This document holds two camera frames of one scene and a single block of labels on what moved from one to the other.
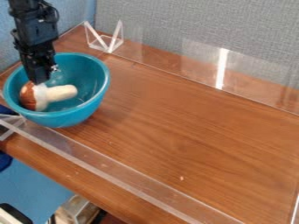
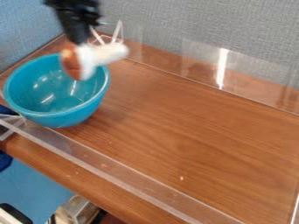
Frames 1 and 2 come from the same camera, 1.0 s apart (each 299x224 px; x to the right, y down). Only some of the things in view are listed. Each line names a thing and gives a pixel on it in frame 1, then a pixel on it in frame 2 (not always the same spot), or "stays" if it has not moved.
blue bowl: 79,70 stays
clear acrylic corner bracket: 102,42 stays
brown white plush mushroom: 35,95 -> 80,57
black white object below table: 11,215 stays
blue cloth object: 6,158 stays
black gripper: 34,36 -> 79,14
